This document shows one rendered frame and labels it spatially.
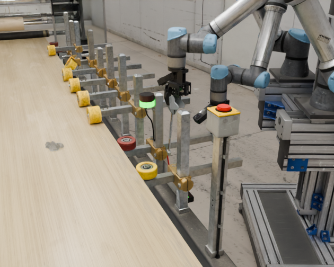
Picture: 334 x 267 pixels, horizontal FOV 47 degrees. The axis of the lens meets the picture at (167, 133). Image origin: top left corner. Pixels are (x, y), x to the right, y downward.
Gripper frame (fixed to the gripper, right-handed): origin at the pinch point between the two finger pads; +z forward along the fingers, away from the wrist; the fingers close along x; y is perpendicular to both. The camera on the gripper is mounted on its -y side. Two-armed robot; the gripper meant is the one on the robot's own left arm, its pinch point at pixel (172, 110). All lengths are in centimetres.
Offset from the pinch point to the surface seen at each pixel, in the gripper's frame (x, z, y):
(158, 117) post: -9.4, -0.2, 1.6
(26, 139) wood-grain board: -50, 11, -39
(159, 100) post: -8.9, -7.3, 1.8
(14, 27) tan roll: 38, -1, -255
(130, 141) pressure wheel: -19.4, 10.2, -5.5
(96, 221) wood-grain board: -59, 11, 30
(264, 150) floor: 173, 100, -57
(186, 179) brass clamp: -18.5, 14.5, 26.9
